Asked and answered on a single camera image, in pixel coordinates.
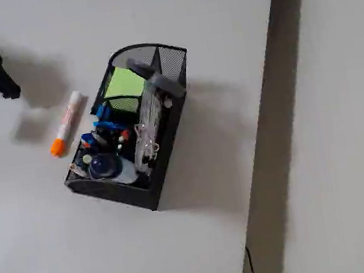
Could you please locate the white marker orange cap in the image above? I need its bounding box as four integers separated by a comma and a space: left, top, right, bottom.
42, 89, 96, 159

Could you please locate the blue marker black cap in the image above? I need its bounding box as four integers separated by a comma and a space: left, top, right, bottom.
93, 116, 128, 134

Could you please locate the black mesh desk organizer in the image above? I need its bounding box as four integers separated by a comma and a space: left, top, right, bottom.
46, 37, 209, 224

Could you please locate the green sticky note pad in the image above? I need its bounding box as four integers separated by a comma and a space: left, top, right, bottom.
100, 63, 148, 101

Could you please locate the small red tipped item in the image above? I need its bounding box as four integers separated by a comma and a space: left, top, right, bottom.
116, 129, 133, 145

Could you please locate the white bottle blue cap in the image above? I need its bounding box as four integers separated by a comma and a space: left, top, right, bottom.
86, 149, 141, 190

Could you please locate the clear printed plastic package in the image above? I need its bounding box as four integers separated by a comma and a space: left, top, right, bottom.
132, 77, 170, 140

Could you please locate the clear plastic clip box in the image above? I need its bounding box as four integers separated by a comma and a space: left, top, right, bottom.
128, 120, 165, 178

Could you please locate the grey stapler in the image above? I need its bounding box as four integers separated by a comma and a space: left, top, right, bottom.
126, 50, 189, 105

